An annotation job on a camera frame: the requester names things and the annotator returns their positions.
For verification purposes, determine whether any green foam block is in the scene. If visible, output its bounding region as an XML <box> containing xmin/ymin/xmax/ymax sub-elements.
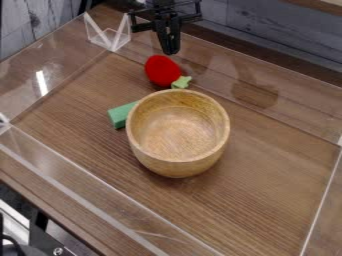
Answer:
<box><xmin>106</xmin><ymin>102</ymin><xmax>137</xmax><ymax>129</ymax></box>

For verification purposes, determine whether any black metal table leg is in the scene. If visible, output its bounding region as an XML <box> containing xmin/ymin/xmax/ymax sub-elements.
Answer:
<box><xmin>28</xmin><ymin>211</ymin><xmax>77</xmax><ymax>256</ymax></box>

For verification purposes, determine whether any clear acrylic corner bracket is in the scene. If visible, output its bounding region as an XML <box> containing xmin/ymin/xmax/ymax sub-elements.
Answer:
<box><xmin>82</xmin><ymin>13</ymin><xmax>131</xmax><ymax>52</ymax></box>

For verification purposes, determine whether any red plush strawberry toy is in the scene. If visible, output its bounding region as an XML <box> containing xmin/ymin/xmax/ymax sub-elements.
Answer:
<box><xmin>144</xmin><ymin>55</ymin><xmax>192</xmax><ymax>89</ymax></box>

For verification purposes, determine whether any wooden bowl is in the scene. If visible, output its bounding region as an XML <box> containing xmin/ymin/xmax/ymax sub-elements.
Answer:
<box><xmin>125</xmin><ymin>89</ymin><xmax>229</xmax><ymax>178</ymax></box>

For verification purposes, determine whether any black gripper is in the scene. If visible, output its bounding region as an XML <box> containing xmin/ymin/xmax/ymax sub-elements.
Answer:
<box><xmin>128</xmin><ymin>0</ymin><xmax>201</xmax><ymax>55</ymax></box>

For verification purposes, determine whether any black cable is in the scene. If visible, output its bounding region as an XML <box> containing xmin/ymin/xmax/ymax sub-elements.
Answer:
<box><xmin>0</xmin><ymin>213</ymin><xmax>21</xmax><ymax>256</ymax></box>

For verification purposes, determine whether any clear acrylic tray wall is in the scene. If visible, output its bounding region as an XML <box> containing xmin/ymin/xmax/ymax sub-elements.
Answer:
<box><xmin>0</xmin><ymin>16</ymin><xmax>342</xmax><ymax>256</ymax></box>

